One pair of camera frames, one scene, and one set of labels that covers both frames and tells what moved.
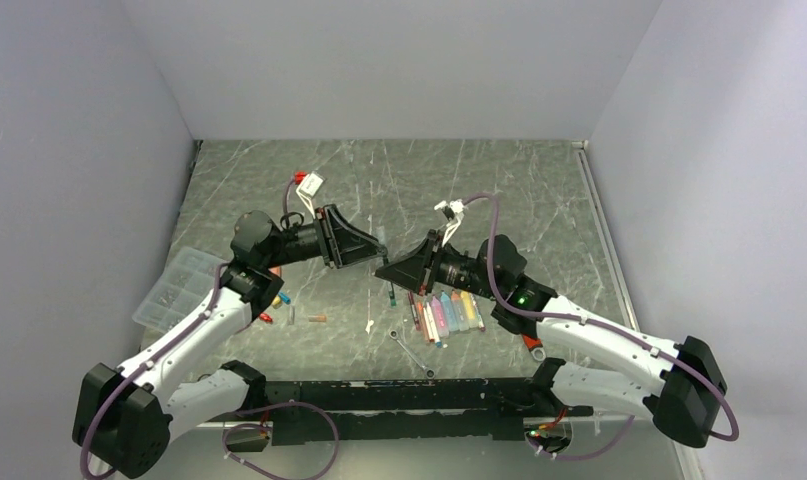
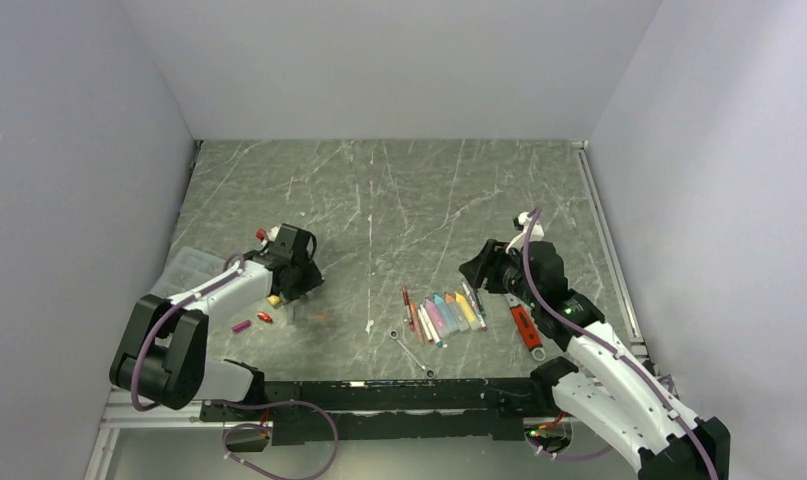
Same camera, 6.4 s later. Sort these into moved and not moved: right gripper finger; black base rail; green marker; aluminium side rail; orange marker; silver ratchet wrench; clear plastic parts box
Moved: right gripper finger; orange marker; green marker
Not moved: clear plastic parts box; silver ratchet wrench; black base rail; aluminium side rail
